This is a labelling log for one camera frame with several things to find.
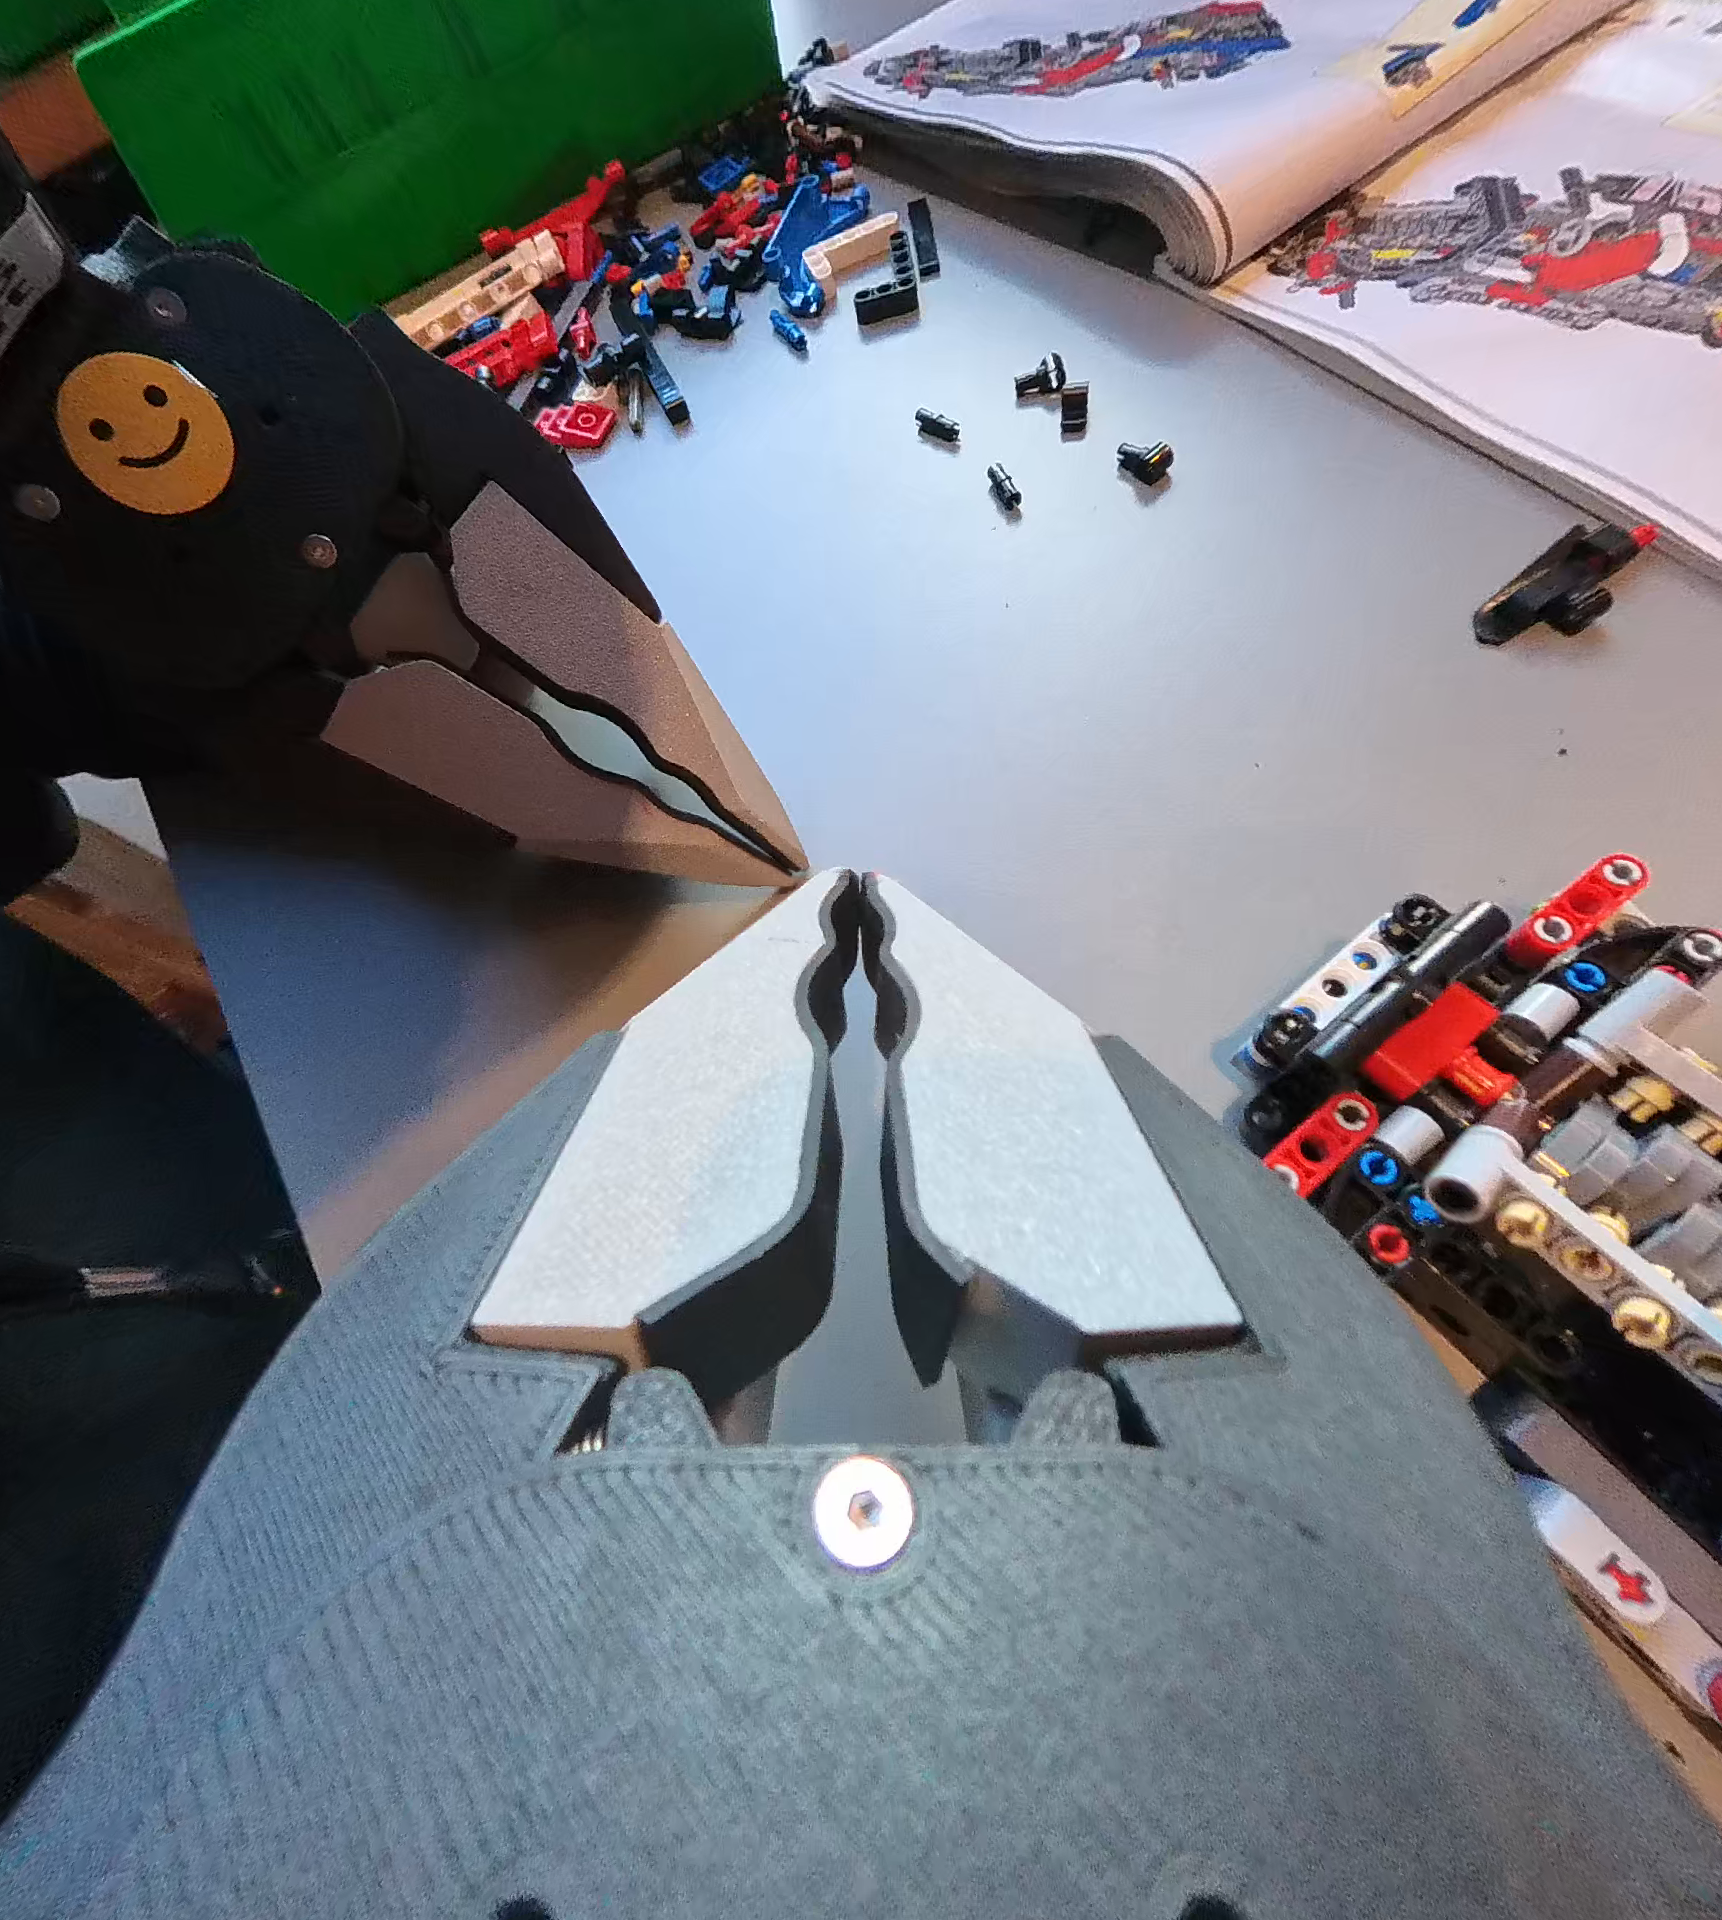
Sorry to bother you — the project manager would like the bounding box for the grey desk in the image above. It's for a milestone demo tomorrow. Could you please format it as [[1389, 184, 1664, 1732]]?
[[155, 149, 1722, 1920]]

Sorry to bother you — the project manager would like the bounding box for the black toothed rack piece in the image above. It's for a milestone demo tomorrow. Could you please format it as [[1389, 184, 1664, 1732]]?
[[605, 332, 695, 434]]

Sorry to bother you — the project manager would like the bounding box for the pile of mixed toy bricks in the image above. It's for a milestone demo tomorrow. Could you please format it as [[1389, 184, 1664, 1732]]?
[[388, 89, 863, 455]]

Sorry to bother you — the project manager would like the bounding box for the toy brick car model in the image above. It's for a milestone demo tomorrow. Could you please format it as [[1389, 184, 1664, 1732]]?
[[1227, 852, 1722, 1823]]

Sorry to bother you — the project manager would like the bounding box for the blue curved brick piece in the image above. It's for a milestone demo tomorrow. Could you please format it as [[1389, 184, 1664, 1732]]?
[[762, 172, 875, 294]]

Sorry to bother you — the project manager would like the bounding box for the tan angled brick beam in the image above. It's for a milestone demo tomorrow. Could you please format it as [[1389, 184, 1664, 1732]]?
[[800, 209, 901, 295]]

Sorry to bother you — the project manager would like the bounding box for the cluster of black connector pieces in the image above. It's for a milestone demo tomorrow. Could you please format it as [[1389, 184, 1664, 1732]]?
[[912, 351, 1178, 516]]

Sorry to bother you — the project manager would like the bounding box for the black hinged brick piece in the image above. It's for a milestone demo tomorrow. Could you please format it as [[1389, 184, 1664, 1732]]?
[[1470, 519, 1643, 649]]

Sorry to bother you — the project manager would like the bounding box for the open instruction book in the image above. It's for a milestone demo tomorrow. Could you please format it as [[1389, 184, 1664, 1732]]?
[[800, 0, 1722, 623]]

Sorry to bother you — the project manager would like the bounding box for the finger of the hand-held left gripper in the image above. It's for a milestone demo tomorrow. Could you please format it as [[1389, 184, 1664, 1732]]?
[[444, 479, 814, 872], [318, 656, 796, 883]]

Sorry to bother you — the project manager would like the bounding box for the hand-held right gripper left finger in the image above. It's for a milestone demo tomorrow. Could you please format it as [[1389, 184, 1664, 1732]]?
[[469, 865, 866, 1400]]

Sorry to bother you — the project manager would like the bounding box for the wooden frame beam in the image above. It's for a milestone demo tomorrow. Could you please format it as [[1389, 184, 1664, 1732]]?
[[6, 816, 228, 1051]]

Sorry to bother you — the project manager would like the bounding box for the green plastic bin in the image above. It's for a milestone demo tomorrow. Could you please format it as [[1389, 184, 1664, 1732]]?
[[0, 0, 785, 320]]

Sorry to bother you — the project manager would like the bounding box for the black angled brick beam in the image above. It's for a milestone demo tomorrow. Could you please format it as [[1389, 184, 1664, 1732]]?
[[851, 193, 942, 328]]

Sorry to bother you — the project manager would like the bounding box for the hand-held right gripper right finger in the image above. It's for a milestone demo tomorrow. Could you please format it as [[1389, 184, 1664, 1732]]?
[[863, 874, 1248, 1385]]

